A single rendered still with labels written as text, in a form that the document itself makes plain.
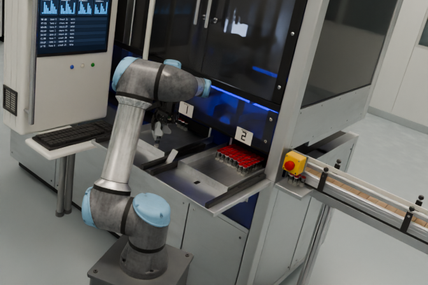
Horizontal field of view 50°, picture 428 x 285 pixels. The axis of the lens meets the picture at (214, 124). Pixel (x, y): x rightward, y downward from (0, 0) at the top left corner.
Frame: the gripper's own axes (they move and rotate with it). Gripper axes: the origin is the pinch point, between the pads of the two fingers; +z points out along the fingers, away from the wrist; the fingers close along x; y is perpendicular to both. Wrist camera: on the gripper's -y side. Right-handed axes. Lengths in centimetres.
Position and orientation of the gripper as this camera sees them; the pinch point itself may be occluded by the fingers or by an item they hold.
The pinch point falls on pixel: (156, 136)
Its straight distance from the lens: 204.2
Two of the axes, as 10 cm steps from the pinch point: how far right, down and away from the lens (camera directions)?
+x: 6.1, -1.7, 7.8
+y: 7.7, 3.6, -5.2
